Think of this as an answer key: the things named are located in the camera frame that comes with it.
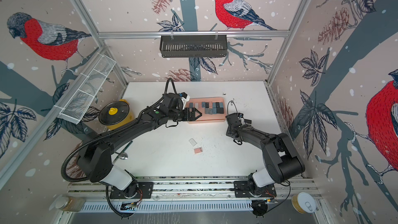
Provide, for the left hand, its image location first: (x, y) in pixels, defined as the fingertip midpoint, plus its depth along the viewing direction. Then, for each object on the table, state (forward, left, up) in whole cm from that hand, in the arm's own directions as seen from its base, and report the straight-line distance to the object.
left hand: (199, 112), depth 80 cm
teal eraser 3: (+19, -15, -19) cm, 31 cm away
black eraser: (+14, -14, -19) cm, 27 cm away
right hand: (0, -21, -19) cm, 29 cm away
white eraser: (+18, +3, -19) cm, 26 cm away
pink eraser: (-13, +1, -19) cm, 23 cm away
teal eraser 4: (+14, -10, -19) cm, 25 cm away
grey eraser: (+13, -7, -19) cm, 24 cm away
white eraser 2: (-8, +4, -19) cm, 21 cm away
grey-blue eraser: (+13, -5, -19) cm, 23 cm away
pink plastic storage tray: (+7, -10, -18) cm, 22 cm away
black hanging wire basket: (+51, -8, +8) cm, 52 cm away
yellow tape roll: (-38, -46, -14) cm, 61 cm away
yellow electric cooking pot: (+3, +49, -7) cm, 49 cm away
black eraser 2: (+5, -31, -19) cm, 37 cm away
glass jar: (-39, +54, -10) cm, 67 cm away
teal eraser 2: (+19, -10, -19) cm, 28 cm away
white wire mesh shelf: (+2, +65, +3) cm, 65 cm away
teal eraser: (+19, -2, -19) cm, 27 cm away
